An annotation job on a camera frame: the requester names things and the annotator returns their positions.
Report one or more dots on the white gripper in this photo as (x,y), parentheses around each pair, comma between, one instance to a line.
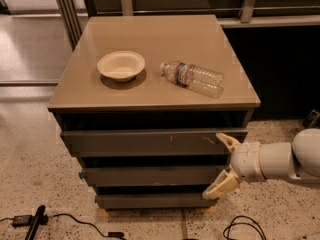
(246,162)

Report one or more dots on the grey top drawer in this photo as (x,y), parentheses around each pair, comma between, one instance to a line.
(138,143)

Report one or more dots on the grey drawer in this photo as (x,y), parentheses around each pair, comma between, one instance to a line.
(138,143)
(140,201)
(151,176)

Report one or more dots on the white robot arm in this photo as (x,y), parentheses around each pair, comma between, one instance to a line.
(297,162)

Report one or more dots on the grey drawer cabinet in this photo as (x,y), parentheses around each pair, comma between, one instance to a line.
(86,100)

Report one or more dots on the grey middle drawer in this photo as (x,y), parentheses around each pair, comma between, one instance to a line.
(151,176)

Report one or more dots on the grey bottom drawer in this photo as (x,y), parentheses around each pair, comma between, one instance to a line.
(140,201)

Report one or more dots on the wooden base board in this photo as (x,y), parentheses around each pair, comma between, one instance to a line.
(161,212)

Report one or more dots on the clear plastic water bottle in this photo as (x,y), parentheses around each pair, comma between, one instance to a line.
(194,78)

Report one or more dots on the metal shelf rack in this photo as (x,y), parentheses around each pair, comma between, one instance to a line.
(233,13)

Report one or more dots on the beige paper bowl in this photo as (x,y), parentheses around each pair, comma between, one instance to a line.
(121,66)

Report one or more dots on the black bar device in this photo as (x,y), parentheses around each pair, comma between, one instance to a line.
(40,218)

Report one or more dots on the black power adapter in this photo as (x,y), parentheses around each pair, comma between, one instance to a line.
(21,220)

